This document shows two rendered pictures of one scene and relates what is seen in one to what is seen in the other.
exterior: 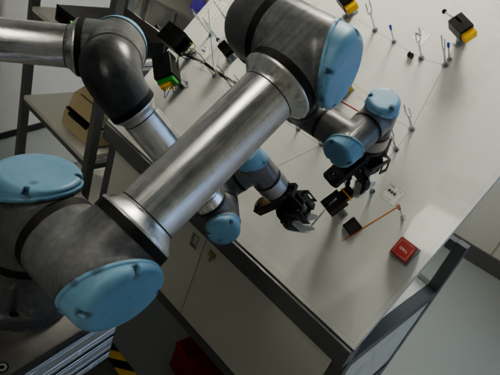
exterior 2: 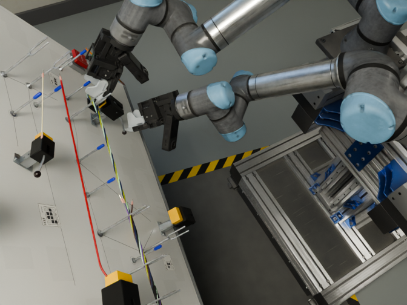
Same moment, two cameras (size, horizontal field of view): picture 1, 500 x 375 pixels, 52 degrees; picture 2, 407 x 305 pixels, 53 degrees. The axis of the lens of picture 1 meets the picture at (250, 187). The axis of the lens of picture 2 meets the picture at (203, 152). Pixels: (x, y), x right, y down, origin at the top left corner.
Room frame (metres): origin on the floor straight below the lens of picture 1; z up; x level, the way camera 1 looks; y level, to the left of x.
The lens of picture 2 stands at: (1.71, 0.28, 2.10)
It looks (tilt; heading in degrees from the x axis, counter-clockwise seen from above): 59 degrees down; 202
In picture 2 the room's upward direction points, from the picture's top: 15 degrees clockwise
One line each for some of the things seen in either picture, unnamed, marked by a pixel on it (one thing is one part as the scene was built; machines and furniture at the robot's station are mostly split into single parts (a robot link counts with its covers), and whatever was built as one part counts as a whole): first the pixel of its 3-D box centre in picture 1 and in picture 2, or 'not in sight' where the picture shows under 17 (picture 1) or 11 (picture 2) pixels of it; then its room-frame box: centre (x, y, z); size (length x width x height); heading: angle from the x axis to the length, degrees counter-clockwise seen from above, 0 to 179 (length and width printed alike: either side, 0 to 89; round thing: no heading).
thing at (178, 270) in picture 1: (149, 225); not in sight; (1.51, 0.30, 0.60); 0.55 x 0.02 x 0.39; 56
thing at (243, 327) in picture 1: (248, 329); not in sight; (1.20, -0.16, 0.60); 0.55 x 0.03 x 0.39; 56
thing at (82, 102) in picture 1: (109, 112); not in sight; (1.92, 0.67, 0.76); 0.30 x 0.21 x 0.20; 149
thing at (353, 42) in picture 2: (24, 268); (369, 40); (0.54, 0.27, 1.21); 0.15 x 0.15 x 0.10
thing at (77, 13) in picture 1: (115, 31); not in sight; (1.95, 0.71, 1.09); 0.35 x 0.33 x 0.07; 56
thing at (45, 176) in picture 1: (35, 208); (386, 10); (0.53, 0.26, 1.33); 0.13 x 0.12 x 0.14; 61
